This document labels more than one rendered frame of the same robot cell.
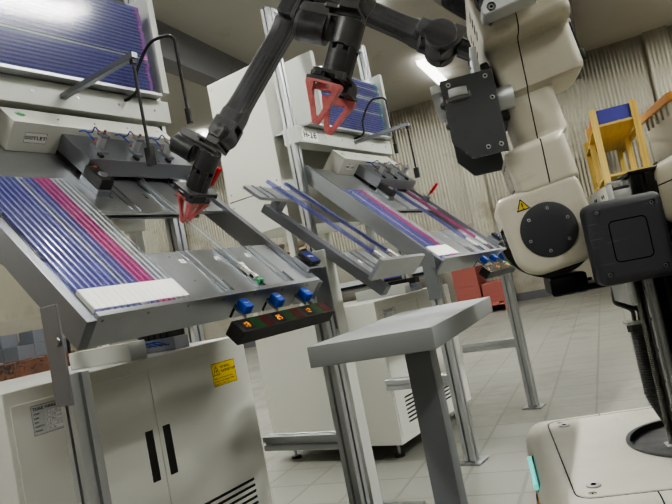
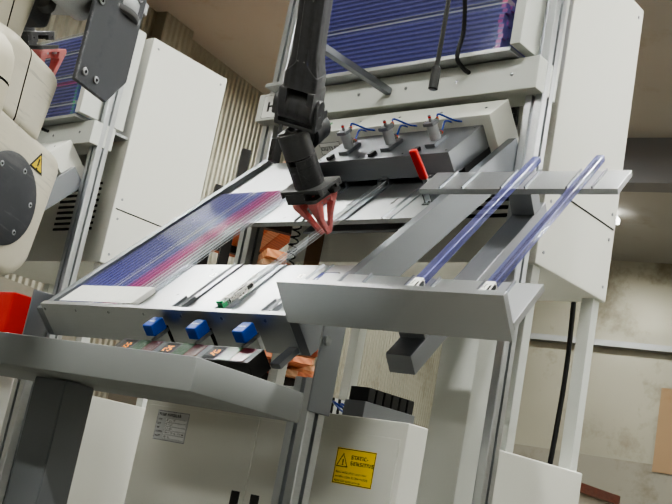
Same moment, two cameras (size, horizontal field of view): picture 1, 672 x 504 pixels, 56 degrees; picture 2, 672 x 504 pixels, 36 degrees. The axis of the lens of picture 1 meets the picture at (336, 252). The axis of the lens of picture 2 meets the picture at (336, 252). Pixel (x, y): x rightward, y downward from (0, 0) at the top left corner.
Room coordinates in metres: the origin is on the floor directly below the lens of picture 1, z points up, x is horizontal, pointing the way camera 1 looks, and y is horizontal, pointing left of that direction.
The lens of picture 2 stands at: (1.92, -1.50, 0.49)
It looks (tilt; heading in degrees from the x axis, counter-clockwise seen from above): 13 degrees up; 98
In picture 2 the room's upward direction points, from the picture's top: 11 degrees clockwise
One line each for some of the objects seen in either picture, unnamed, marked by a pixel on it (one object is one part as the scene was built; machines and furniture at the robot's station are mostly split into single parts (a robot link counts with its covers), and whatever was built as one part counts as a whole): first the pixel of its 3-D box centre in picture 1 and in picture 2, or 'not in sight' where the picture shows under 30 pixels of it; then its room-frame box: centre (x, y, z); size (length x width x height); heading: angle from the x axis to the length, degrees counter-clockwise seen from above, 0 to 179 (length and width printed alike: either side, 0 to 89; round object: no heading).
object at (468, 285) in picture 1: (484, 287); not in sight; (8.97, -1.97, 0.32); 1.10 x 0.78 x 0.65; 157
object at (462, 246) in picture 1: (387, 290); not in sight; (2.84, -0.19, 0.65); 1.01 x 0.73 x 1.29; 56
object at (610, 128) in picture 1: (625, 202); not in sight; (7.61, -3.55, 1.05); 2.40 x 0.62 x 2.10; 157
